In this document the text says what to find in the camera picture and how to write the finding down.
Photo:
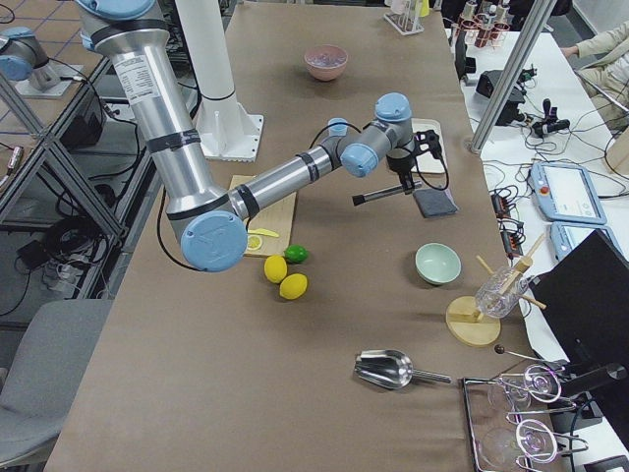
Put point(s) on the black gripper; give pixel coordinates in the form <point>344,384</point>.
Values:
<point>400,165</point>

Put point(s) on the steel muddler black tip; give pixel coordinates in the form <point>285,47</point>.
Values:
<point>384,193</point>

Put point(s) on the light blue plastic cup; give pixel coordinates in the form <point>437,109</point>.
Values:
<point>337,127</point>

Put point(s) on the clear ice cubes pile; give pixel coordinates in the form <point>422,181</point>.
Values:
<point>326,57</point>

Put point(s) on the steel ice scoop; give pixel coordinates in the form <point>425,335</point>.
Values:
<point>392,369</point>

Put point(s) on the grey folded cloth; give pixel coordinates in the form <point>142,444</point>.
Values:
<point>434,203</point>

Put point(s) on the mint green bowl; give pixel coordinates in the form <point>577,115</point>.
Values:
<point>437,263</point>

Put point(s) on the bamboo cutting board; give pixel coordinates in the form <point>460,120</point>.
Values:
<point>279,218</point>

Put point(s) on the green lime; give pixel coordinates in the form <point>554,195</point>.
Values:
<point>296,254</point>

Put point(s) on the pink bowl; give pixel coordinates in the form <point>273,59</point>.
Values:
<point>326,75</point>

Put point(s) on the clear glass mug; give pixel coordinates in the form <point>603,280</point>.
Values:
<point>501,292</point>

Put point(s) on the black hand-held gripper device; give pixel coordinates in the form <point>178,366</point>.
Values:
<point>550,123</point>

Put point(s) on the whole yellow lemon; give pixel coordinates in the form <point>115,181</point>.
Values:
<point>275,269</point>
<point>293,286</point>

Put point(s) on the wooden mug tree stand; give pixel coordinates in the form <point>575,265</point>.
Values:
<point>468,324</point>

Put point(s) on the yellow plastic knife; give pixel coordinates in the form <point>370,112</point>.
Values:
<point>263,232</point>

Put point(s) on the blue teach pendant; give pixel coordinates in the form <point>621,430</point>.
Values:
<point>565,192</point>
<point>566,236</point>

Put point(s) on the lemon half slice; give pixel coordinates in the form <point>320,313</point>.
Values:
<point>254,242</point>

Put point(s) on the clear wine glass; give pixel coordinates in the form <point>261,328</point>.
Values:
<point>527,447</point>
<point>516,392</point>

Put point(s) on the black wine glass rack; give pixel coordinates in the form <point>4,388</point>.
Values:
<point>508,419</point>

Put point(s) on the grey office chair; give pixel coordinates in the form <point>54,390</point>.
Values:
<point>46,372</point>

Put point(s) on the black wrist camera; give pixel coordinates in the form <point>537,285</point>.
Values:
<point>428,141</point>

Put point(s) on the white wire cup rack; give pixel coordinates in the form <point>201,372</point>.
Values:
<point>405,16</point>

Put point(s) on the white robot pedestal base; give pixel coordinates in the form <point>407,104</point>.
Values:
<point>227,131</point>

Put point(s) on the aluminium frame post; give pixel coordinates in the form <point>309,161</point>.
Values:
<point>48,150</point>
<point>538,16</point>

